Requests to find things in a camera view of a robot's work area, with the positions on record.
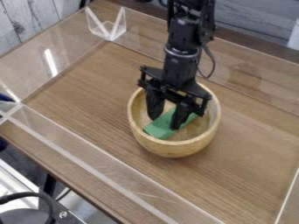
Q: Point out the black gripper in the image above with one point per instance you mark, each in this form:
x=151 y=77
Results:
x=173 y=84

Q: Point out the green rectangular block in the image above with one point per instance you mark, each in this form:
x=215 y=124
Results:
x=159 y=127

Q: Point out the brown wooden bowl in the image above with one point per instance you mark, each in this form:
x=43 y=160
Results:
x=166 y=139

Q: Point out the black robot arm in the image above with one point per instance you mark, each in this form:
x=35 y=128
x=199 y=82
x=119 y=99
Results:
x=191 y=25

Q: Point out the black table leg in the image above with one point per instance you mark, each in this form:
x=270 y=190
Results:
x=50 y=185

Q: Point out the blue object at left edge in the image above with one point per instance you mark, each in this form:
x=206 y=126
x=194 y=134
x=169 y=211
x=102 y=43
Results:
x=6 y=98

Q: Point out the clear acrylic enclosure walls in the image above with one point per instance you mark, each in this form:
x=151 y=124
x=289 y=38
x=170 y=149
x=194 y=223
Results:
x=71 y=81

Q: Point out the grey metal bracket with screw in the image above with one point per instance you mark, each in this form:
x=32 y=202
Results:
x=62 y=214

